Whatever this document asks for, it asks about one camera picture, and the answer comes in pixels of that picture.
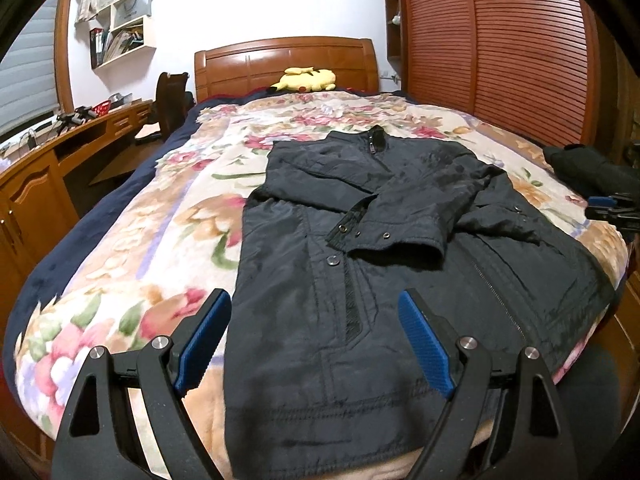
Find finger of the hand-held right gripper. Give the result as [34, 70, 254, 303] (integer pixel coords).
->
[586, 194, 631, 211]
[586, 208, 640, 232]

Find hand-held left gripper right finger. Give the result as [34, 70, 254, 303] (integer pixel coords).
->
[396, 288, 583, 480]

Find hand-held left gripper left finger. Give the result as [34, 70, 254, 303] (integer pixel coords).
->
[51, 287, 232, 480]

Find black jacket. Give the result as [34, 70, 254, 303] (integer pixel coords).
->
[225, 127, 617, 463]

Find folded dark clothes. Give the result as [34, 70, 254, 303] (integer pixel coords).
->
[542, 144, 640, 198]

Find floral blanket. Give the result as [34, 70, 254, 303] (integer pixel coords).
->
[12, 92, 628, 480]

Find person's dark pants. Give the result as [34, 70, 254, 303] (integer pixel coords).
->
[550, 345, 640, 480]

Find wooden louvered wardrobe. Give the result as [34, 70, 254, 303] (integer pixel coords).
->
[382, 0, 640, 161]

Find wooden desk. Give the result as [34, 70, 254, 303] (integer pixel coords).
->
[0, 99, 156, 281]

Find dark chair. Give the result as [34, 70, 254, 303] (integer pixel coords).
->
[135, 71, 193, 146]

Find black device on desk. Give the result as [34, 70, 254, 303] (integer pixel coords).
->
[56, 106, 96, 128]

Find wooden bed headboard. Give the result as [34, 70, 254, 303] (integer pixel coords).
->
[194, 36, 377, 103]

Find yellow plush toy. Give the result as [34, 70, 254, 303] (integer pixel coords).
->
[267, 66, 337, 93]

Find black binders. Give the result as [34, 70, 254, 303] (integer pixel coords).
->
[90, 27, 106, 68]

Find grey window blind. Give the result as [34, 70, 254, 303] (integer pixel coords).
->
[0, 0, 63, 136]

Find white paper bag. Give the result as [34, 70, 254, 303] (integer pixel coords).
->
[111, 0, 151, 28]

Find white wall shelf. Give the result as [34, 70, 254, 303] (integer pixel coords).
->
[75, 0, 158, 68]

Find wooden window frame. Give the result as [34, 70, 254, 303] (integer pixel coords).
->
[54, 0, 78, 111]

